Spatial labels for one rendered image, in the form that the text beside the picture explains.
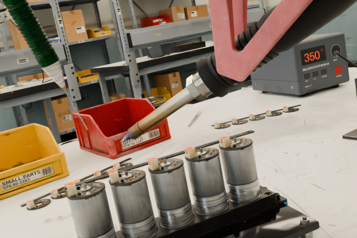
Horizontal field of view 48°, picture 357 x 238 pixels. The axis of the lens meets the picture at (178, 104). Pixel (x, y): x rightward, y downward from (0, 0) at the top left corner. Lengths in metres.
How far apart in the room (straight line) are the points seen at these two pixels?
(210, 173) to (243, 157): 0.03
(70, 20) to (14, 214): 4.08
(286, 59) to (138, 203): 0.51
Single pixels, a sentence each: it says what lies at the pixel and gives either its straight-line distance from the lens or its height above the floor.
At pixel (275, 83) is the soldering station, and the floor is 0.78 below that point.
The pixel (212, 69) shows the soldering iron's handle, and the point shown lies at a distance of 0.21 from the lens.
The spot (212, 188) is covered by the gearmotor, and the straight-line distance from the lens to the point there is 0.29.
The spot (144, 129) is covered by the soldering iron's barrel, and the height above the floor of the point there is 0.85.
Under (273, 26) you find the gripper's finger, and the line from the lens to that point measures 0.19.
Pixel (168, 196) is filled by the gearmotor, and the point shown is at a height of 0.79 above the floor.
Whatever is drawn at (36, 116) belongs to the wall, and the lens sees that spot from 4.77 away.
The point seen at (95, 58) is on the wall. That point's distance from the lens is 4.97.
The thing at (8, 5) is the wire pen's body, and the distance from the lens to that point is 0.22.
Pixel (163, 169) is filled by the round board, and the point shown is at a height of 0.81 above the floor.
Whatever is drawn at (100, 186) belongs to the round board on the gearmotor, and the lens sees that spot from 0.27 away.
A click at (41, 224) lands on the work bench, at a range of 0.41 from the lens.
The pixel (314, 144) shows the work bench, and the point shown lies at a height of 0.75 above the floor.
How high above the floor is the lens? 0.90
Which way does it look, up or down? 10 degrees down
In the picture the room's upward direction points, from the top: 11 degrees counter-clockwise
